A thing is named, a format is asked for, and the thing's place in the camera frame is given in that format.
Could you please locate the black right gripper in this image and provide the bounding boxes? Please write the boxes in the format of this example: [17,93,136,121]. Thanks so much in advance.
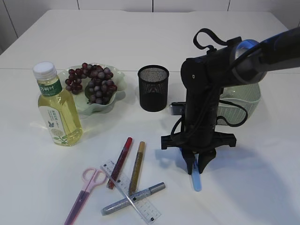
[161,112,237,174]

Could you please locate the blue scissors with cover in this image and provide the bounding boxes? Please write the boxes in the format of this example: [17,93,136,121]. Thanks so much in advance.
[180,148,202,192]

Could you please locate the clear plastic ruler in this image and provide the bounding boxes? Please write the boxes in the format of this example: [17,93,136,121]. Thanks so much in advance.
[100,159,163,225]

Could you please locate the pink scissors with cover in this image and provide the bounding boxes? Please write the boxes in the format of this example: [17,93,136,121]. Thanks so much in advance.
[64,167,106,225]

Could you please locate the purple artificial grape bunch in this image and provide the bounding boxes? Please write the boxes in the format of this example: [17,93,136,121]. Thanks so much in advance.
[65,62,118,105]

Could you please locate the yellow tea drink bottle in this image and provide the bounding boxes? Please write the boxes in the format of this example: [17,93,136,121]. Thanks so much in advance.
[33,61,83,146]

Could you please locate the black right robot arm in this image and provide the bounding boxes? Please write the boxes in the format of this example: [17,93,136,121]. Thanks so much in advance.
[161,28,300,174]

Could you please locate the gold glitter pen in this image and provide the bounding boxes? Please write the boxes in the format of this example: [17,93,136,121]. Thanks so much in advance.
[128,141,145,195]

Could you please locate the red glitter pen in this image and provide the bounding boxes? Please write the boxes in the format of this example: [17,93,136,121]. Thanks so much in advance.
[106,137,133,189]

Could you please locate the green woven plastic basket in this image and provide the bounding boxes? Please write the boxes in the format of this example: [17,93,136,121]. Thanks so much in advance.
[217,83,261,124]

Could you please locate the black mesh pen holder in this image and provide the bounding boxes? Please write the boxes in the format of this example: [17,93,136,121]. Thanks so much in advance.
[138,65,169,112]

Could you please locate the silver glitter pen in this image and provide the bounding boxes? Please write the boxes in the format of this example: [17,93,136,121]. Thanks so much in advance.
[101,182,165,216]

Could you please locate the green scalloped plastic plate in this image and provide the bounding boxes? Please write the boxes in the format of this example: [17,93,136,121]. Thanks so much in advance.
[59,62,126,115]

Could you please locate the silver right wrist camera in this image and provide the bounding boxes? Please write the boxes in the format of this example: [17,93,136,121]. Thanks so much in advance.
[169,102,186,115]

